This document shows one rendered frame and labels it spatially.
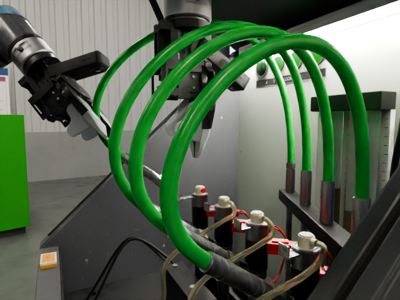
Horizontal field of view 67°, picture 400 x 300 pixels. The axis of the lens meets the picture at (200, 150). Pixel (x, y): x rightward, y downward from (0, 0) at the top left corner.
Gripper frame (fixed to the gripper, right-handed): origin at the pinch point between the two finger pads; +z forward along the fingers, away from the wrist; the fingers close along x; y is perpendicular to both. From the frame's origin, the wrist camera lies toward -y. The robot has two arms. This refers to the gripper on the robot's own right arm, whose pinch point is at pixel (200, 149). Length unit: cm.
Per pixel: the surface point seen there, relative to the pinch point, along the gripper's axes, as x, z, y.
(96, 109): -13.6, -7.0, 14.6
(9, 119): -324, -5, 62
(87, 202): -31.2, 14.9, 15.3
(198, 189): 0.6, 6.6, 0.6
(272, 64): -1.0, -15.4, -15.7
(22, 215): -326, 98, 55
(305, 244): 24.6, 7.0, 0.7
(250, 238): 16.6, 9.2, 1.3
